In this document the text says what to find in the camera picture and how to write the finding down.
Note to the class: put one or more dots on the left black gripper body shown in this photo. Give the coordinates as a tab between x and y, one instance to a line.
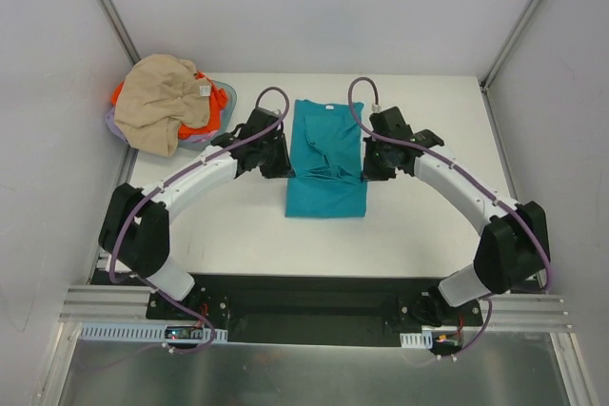
279	159

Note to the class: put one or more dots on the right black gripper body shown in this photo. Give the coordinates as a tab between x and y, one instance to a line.
372	162

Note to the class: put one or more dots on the teal t-shirt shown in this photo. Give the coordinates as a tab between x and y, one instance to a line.
326	154

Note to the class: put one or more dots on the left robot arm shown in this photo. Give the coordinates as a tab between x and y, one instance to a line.
135	230

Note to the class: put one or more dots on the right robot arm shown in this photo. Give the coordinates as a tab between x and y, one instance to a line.
513	244

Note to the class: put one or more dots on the orange t-shirt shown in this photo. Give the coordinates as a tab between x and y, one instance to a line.
218	105

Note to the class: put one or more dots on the blue-grey plastic basket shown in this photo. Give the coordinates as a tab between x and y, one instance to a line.
232	103

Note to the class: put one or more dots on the beige t-shirt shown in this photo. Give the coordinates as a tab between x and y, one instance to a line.
159	95

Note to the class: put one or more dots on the lavender t-shirt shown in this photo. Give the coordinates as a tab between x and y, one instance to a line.
194	142

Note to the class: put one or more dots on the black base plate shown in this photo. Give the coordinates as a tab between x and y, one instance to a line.
366	312

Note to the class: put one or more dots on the right slotted cable duct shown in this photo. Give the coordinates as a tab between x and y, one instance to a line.
422	340

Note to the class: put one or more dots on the slotted cable duct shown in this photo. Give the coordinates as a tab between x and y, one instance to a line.
120	332
422	340

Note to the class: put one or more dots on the left slotted cable duct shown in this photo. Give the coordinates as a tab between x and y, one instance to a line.
120	332

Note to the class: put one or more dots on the right corner aluminium post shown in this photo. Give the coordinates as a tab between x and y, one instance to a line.
519	28

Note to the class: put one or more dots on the corner aluminium post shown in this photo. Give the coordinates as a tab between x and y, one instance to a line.
120	30
519	28

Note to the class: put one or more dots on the left corner aluminium post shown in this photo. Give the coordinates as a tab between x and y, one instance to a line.
120	30

